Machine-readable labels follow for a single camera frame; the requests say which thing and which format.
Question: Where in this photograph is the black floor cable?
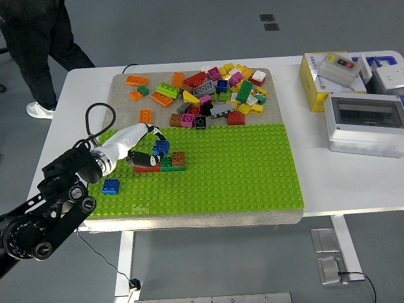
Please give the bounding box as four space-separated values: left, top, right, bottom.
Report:
337 270 378 303

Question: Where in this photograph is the dark green long brick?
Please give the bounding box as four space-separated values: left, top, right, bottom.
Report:
235 80 255 104

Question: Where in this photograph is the red brick with white top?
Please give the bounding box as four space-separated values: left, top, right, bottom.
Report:
247 69 266 87

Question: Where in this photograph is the lime green studded baseplate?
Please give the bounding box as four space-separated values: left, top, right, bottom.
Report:
86 123 307 218

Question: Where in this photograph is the grey-brown mat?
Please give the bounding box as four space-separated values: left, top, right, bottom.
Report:
82 68 306 234

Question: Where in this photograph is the green flat long brick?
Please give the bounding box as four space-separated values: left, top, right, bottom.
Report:
160 156 187 172

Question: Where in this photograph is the black office chair base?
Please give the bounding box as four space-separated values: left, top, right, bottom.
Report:
0 47 8 93

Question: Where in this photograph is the white wall socket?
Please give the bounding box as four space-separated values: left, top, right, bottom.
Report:
373 66 404 91

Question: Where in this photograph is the silver floor plate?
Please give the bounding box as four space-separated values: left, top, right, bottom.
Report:
311 227 342 253
316 256 350 287

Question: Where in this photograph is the white switch panel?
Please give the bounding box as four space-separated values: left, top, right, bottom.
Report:
359 54 373 83

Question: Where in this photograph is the long grey metal plate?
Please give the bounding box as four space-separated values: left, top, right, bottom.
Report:
134 292 293 303

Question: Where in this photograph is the yellow curved brick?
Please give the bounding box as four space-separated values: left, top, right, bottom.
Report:
182 90 202 107

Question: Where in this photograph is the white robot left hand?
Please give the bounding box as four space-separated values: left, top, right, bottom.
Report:
100 122 169 170

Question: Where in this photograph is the grey long narrow brick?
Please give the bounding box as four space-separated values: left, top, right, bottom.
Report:
210 103 236 119

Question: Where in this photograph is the person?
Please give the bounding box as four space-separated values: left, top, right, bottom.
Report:
0 0 96 120

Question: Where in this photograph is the lime green long brick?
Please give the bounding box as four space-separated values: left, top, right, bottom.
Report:
156 81 182 100

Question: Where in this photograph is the grey brick with holes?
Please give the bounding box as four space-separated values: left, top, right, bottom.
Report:
193 80 217 97

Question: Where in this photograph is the white enclosure with clear lid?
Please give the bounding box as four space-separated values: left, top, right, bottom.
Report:
323 91 404 159

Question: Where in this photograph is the white table leg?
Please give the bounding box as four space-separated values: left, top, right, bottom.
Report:
114 230 136 298
330 214 365 282

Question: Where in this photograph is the grey push-button switch box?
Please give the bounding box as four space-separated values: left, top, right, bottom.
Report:
317 52 361 89

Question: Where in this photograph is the yellow cardboard box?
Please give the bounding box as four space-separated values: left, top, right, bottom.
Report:
299 52 369 113

